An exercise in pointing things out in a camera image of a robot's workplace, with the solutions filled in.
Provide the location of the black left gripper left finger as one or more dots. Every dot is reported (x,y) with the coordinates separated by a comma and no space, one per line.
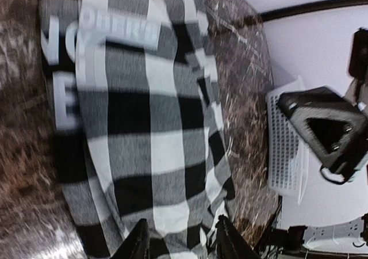
(136,245)

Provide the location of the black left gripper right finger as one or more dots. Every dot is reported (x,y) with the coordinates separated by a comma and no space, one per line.
(230,244)

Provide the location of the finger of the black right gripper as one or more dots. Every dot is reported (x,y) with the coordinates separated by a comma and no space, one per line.
(331,126)

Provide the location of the black white plaid shirt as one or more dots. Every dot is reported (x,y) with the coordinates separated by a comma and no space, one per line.
(138,127)

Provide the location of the white plastic laundry basket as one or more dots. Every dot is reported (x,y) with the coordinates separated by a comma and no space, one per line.
(288,154)

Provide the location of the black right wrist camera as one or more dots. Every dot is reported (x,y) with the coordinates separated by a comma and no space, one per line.
(358,59)

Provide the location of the black right corner post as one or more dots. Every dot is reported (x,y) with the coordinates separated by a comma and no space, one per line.
(307,8)

